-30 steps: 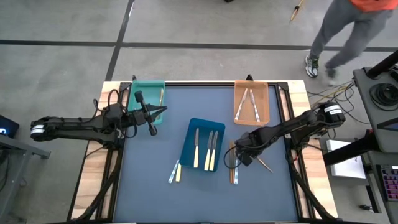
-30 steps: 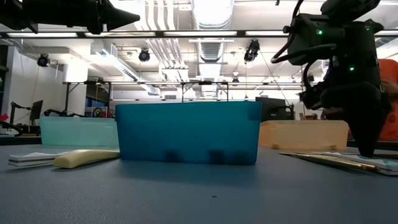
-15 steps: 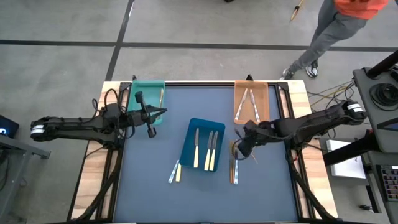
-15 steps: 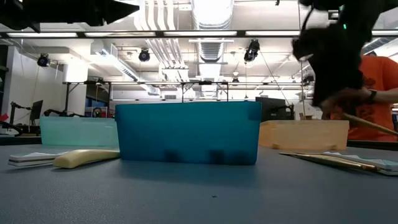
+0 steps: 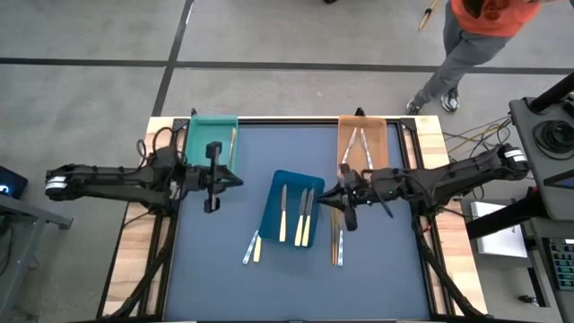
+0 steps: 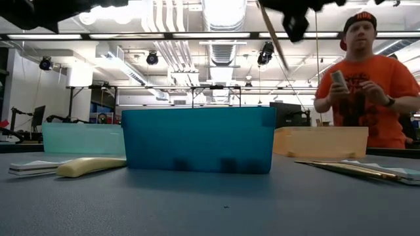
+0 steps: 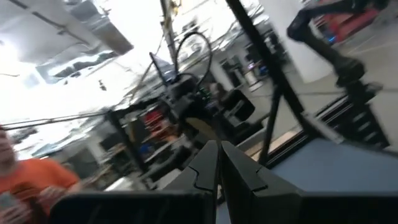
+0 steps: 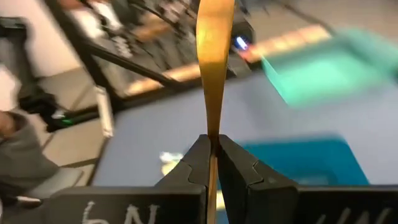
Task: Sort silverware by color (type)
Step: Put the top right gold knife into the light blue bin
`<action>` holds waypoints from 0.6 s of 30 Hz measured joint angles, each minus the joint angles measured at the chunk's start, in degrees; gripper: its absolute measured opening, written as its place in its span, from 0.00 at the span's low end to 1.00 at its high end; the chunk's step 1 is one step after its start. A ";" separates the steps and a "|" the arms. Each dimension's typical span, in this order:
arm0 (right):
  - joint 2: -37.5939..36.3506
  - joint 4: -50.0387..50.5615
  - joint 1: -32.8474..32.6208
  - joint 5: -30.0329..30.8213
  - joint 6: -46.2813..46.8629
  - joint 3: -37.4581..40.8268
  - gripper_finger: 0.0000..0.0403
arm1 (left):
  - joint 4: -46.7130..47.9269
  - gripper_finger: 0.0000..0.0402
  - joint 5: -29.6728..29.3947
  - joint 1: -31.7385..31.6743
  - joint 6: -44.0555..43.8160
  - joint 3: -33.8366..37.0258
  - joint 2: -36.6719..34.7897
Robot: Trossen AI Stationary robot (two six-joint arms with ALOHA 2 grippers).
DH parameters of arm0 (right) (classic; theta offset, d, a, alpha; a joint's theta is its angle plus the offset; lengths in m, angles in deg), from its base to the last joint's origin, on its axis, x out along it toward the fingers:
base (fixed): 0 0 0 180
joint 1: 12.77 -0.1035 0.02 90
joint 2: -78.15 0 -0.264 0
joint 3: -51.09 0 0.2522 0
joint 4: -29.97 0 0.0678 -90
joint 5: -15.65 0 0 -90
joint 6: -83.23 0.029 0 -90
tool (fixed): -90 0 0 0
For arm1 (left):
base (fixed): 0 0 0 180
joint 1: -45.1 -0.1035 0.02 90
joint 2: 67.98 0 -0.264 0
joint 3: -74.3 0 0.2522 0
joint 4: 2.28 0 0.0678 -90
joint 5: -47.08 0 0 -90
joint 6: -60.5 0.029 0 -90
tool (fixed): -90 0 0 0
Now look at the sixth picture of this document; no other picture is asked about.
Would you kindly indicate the dark blue plastic bin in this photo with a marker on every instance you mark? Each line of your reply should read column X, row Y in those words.
column 197, row 141

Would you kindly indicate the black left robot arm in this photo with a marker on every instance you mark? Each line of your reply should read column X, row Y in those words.
column 26, row 13

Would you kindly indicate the black background robot arm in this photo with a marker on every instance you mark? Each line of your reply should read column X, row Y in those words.
column 65, row 118

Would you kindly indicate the white handheld device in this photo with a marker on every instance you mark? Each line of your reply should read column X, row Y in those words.
column 338, row 78

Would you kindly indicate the white square pillar box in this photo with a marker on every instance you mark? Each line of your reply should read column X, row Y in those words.
column 79, row 77

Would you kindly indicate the overhead light bar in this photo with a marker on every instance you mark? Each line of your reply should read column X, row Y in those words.
column 213, row 35

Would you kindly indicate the black computer monitor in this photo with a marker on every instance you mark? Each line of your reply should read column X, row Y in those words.
column 285, row 114
column 38, row 115

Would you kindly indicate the white ceiling pipe bundle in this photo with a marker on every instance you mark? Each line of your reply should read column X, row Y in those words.
column 170, row 49

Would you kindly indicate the person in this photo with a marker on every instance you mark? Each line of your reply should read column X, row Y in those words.
column 377, row 98

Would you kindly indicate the orange plastic bin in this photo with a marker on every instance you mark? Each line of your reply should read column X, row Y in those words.
column 321, row 142

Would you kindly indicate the light green plastic bin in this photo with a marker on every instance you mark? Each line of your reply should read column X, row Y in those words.
column 82, row 139

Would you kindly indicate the grey-blue table mat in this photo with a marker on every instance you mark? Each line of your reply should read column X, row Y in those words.
column 210, row 209

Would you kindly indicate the black ceiling camera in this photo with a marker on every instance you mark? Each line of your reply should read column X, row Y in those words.
column 265, row 54
column 46, row 63
column 152, row 58

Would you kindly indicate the black background table frame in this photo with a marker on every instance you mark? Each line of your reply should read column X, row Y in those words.
column 131, row 87

